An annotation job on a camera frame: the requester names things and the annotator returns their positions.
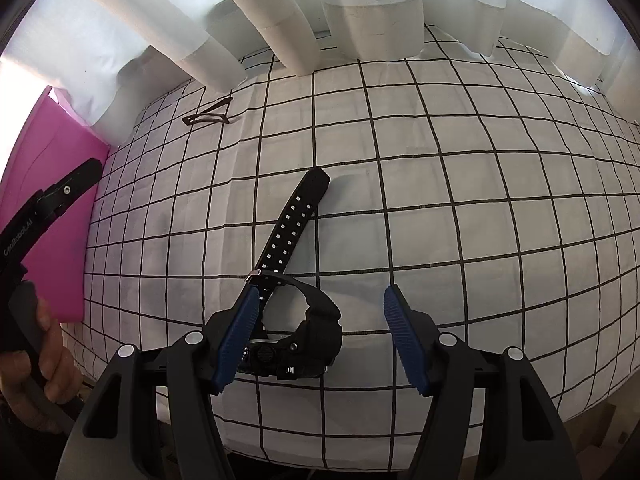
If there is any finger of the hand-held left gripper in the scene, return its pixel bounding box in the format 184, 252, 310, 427
35, 157, 104, 221

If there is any white black checked tablecloth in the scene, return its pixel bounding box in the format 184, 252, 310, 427
60, 25, 640, 476

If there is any white curtain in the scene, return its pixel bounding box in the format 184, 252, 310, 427
0, 0, 640, 126

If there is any brown metal hair clip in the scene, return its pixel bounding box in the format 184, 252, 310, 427
182, 97, 234, 126

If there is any person's left hand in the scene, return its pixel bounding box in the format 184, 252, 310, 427
0, 300, 84, 436

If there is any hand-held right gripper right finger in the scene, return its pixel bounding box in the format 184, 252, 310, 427
383, 284, 583, 480

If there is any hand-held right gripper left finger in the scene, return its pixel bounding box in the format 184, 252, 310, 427
60, 287, 261, 480

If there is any black wrist watch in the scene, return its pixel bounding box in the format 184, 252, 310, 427
235, 167, 343, 380

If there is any pink plastic bin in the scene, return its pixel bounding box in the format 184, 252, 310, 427
0, 85, 111, 322

